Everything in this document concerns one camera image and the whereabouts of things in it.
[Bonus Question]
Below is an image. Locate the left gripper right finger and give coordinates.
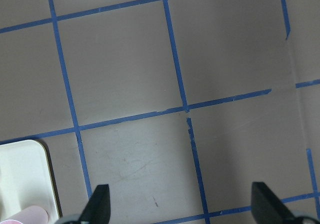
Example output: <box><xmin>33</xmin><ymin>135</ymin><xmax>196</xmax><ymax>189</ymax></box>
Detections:
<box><xmin>251</xmin><ymin>181</ymin><xmax>294</xmax><ymax>221</ymax></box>

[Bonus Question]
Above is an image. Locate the cream plastic tray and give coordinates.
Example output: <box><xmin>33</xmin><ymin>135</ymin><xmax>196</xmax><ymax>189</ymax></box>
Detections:
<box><xmin>0</xmin><ymin>139</ymin><xmax>61</xmax><ymax>224</ymax></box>

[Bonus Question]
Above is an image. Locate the pink plastic cup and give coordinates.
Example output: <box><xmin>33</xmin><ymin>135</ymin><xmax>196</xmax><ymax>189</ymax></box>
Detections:
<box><xmin>0</xmin><ymin>205</ymin><xmax>49</xmax><ymax>224</ymax></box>

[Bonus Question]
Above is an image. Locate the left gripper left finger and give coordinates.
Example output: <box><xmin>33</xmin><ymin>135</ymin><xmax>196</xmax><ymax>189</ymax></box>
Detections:
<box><xmin>77</xmin><ymin>184</ymin><xmax>111</xmax><ymax>222</ymax></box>

